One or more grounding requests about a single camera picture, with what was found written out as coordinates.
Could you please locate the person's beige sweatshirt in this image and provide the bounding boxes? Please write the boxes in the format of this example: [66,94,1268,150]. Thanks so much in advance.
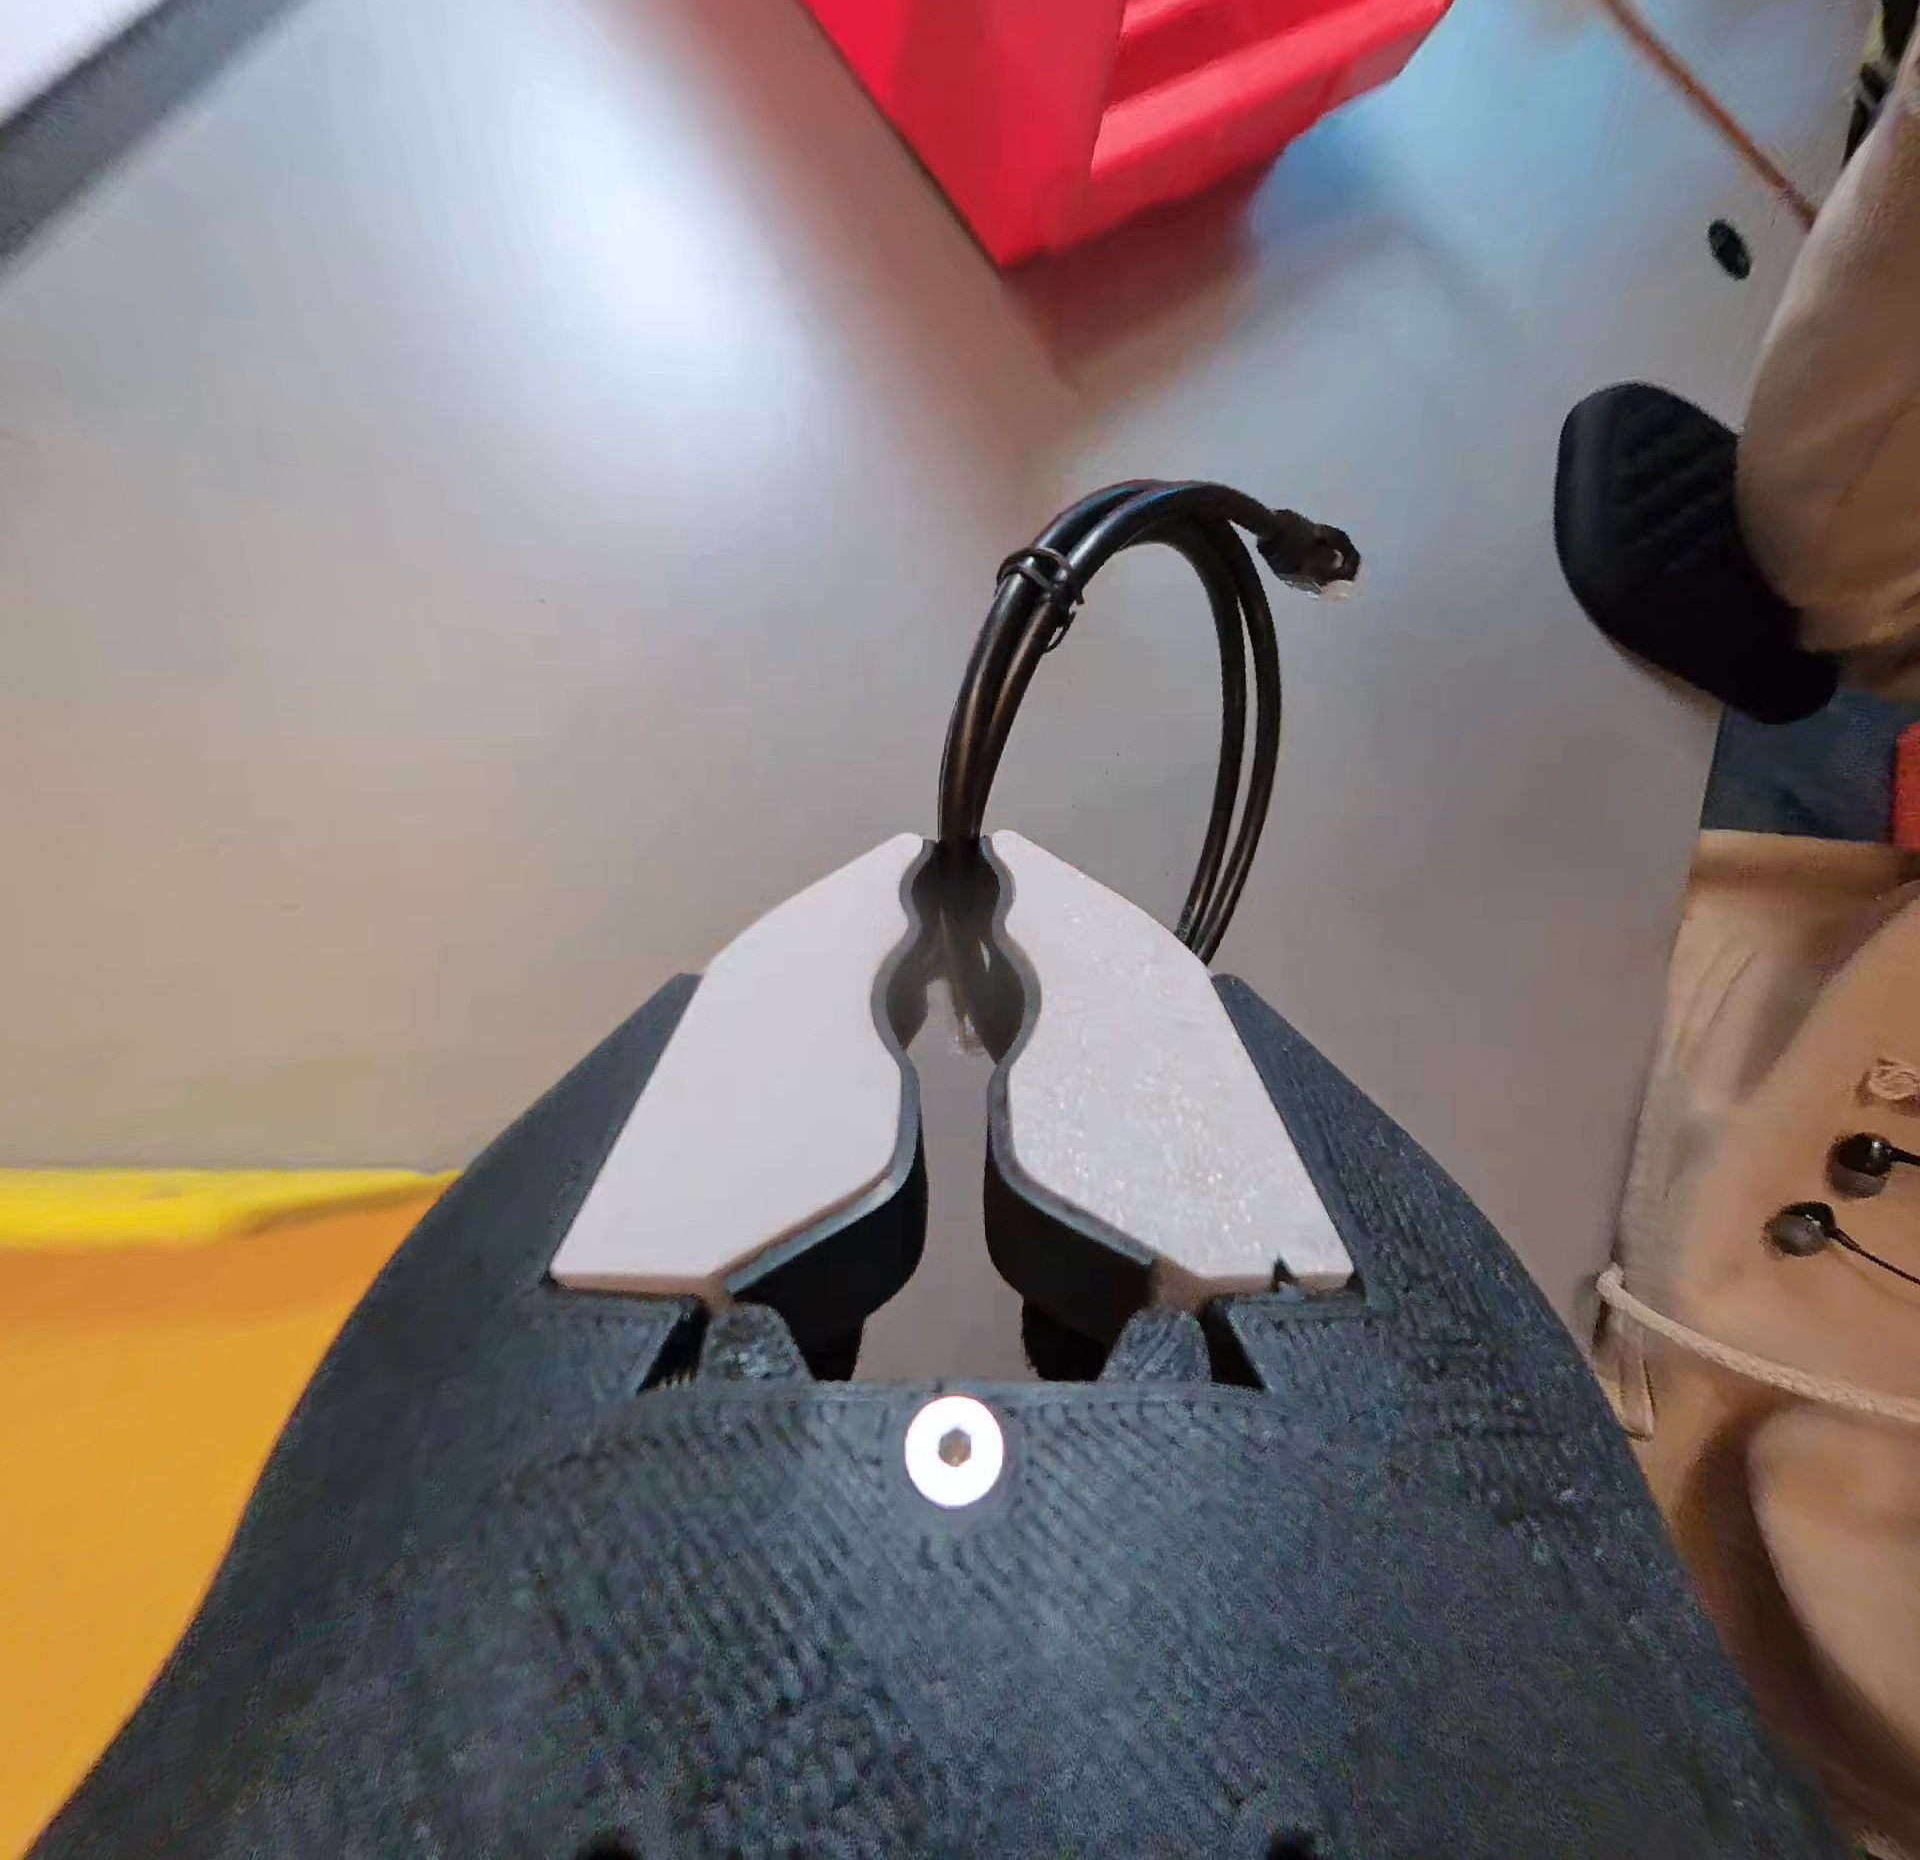
[1587,823,1920,1860]

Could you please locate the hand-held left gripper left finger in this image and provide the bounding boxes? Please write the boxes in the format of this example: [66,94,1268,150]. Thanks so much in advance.
[549,834,928,1385]

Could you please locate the black wired earphones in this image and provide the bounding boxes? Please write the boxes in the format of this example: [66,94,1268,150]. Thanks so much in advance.
[1763,1131,1920,1289]

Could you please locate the yellow plastic bin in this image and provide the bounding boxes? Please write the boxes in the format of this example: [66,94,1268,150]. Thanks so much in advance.
[0,1167,467,1860]

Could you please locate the brown cord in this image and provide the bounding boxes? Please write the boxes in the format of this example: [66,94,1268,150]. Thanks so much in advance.
[1528,0,1821,229]

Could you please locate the red plastic bin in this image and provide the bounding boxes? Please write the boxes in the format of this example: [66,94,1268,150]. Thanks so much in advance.
[756,0,1491,270]

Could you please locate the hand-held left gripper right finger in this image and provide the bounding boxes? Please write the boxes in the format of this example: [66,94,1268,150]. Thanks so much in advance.
[983,831,1359,1382]

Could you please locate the black ethernet cable bundle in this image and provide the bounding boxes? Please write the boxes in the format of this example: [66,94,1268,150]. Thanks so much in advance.
[931,479,1363,1063]

